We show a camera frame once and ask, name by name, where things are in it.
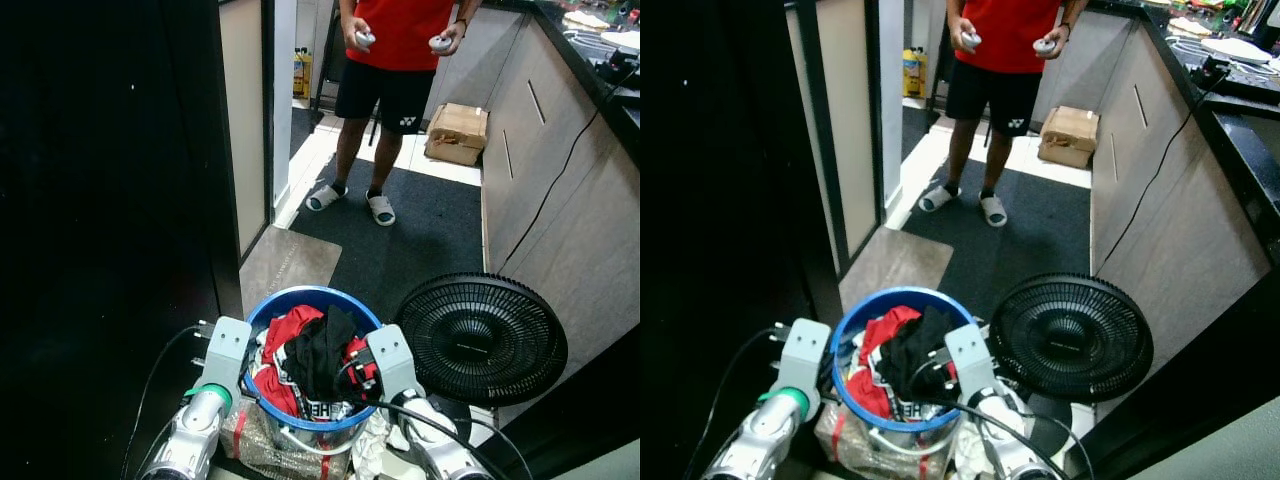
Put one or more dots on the white flat tray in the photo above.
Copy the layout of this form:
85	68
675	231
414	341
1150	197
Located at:
1235	50
622	40

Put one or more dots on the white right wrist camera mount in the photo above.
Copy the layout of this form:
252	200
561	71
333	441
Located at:
390	362
970	360

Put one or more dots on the white handheld controller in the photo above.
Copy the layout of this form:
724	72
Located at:
1045	46
970	41
365	40
441	43

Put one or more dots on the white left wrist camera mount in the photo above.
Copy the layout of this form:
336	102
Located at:
803	355
226	352

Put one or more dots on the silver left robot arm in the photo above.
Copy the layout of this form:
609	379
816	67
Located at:
195	435
760	440

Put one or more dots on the beige door panel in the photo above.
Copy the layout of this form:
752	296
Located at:
850	120
243	120

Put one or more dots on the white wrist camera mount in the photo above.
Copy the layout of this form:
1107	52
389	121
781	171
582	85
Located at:
226	352
803	355
390	362
970	360

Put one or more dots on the person in red shirt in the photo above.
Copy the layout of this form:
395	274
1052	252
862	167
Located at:
400	40
1005	40

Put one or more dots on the large black appliance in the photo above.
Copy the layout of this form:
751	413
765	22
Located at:
100	200
720	200

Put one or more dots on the grey cabinet with black counter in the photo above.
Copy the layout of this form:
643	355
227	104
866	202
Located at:
1170	210
570	210

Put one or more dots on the clear plastic bag red print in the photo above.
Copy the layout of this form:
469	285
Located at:
260	448
850	448

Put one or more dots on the white crumpled cloth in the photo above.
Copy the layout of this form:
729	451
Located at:
966	450
370	445

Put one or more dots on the blue round laundry basket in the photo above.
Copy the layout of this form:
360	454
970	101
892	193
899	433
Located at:
300	294
890	295

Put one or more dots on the brown cardboard box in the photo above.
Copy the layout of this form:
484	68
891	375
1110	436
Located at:
1068	133
458	130

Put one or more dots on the black round floor fan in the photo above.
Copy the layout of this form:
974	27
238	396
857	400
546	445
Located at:
1070	338
480	340

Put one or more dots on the yellow bottle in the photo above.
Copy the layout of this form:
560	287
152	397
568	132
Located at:
913	75
302	75

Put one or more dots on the white garment with black letters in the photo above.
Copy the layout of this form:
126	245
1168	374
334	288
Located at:
912	410
318	409

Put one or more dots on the red garment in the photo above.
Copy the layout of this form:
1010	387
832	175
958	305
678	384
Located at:
872	345
283	338

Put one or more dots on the dark grey floor rug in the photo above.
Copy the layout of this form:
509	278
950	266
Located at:
1030	240
420	240

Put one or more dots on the white slide sandal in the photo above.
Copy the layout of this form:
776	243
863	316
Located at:
992	211
937	199
381	209
325	198

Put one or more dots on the small brown door mat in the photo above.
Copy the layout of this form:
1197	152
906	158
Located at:
290	265
895	265

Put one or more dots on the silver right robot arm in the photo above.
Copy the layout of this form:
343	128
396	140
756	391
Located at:
1015	455
440	455

